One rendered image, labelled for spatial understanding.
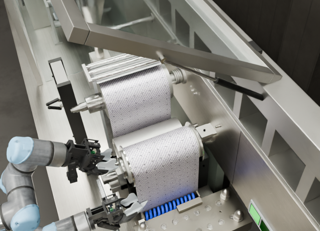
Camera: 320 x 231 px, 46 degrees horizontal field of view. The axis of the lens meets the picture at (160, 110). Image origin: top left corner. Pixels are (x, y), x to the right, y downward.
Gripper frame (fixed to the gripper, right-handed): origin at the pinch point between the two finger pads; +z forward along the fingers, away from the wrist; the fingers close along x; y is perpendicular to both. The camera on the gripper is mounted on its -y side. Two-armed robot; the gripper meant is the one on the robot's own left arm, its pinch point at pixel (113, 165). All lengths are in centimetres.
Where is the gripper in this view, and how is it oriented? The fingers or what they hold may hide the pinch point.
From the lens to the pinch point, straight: 130.0
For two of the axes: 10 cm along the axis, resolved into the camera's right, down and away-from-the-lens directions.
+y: 5.4, -7.3, -4.2
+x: -3.9, -6.6, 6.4
